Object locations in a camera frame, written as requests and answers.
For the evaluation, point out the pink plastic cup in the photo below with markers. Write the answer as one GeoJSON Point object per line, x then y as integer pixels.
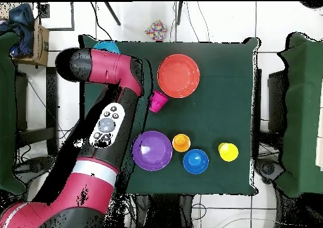
{"type": "Point", "coordinates": [159, 101]}

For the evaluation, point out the wide orange-red bowl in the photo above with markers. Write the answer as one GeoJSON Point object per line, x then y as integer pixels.
{"type": "Point", "coordinates": [178, 76]}

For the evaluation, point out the small light blue bowl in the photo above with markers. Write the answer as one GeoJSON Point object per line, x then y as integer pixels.
{"type": "Point", "coordinates": [107, 46]}

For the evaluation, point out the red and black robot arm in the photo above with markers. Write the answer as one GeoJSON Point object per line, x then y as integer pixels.
{"type": "Point", "coordinates": [88, 187]}

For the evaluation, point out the orange plastic cup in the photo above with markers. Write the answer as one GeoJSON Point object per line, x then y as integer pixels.
{"type": "Point", "coordinates": [181, 142]}

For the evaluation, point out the purple plastic bowl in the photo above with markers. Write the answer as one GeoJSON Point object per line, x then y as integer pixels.
{"type": "Point", "coordinates": [152, 151]}

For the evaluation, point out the small dark blue bowl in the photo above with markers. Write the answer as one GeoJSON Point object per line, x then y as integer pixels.
{"type": "Point", "coordinates": [195, 161]}

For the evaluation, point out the yellow plastic cup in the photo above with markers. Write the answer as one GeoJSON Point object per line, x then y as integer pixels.
{"type": "Point", "coordinates": [228, 152]}

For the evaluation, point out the dark green tablecloth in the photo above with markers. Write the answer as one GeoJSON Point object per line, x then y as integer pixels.
{"type": "Point", "coordinates": [234, 61]}

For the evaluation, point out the black tripod leg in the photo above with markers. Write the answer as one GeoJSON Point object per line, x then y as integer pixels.
{"type": "Point", "coordinates": [179, 13]}
{"type": "Point", "coordinates": [112, 13]}

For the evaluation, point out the cardboard box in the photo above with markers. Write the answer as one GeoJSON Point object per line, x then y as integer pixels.
{"type": "Point", "coordinates": [40, 48]}

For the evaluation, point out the green cloth covered table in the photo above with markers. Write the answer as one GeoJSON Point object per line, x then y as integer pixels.
{"type": "Point", "coordinates": [302, 111]}
{"type": "Point", "coordinates": [7, 111]}

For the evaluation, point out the blue cloth bundle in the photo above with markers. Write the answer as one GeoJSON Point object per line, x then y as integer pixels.
{"type": "Point", "coordinates": [21, 18]}

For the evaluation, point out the black stool frame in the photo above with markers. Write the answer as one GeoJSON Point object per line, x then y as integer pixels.
{"type": "Point", "coordinates": [276, 99]}
{"type": "Point", "coordinates": [51, 127]}

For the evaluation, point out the black pedestal foot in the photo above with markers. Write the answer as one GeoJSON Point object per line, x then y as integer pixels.
{"type": "Point", "coordinates": [268, 168]}
{"type": "Point", "coordinates": [35, 164]}

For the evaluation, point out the black rectangular frame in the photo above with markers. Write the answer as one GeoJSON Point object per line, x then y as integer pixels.
{"type": "Point", "coordinates": [72, 15]}

